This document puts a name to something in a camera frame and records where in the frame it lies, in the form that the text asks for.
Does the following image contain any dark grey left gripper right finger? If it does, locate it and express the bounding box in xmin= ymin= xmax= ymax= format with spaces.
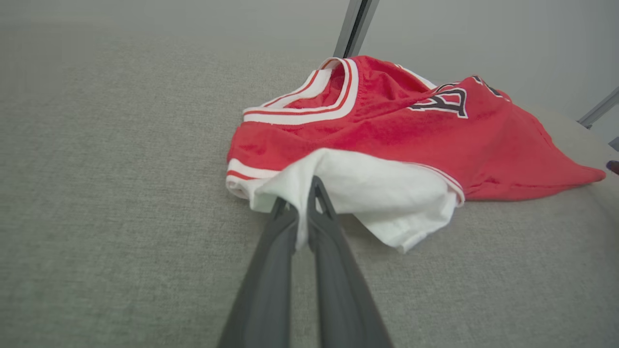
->
xmin=307 ymin=175 xmax=394 ymax=348

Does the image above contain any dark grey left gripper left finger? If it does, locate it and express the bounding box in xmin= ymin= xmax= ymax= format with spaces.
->
xmin=218 ymin=196 xmax=300 ymax=348

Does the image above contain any red jersey with white sleeves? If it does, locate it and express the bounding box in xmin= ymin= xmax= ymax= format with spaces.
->
xmin=225 ymin=55 xmax=607 ymax=254

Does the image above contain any slim grey partition post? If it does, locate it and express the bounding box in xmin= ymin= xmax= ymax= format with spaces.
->
xmin=577 ymin=87 xmax=619 ymax=129

